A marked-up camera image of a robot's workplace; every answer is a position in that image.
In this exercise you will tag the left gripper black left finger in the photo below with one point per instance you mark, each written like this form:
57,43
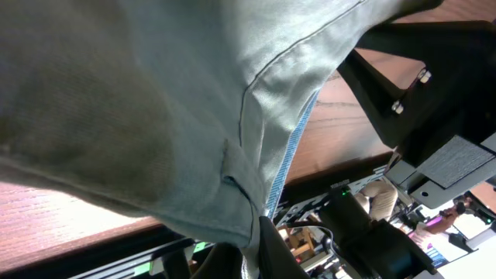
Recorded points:
223,262

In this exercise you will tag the khaki green shorts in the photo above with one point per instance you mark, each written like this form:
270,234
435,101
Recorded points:
179,110

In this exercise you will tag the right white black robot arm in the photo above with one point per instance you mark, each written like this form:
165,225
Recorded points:
372,249

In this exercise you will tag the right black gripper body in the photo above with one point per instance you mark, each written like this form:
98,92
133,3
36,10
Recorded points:
458,99

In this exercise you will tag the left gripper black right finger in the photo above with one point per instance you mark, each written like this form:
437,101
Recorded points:
275,259

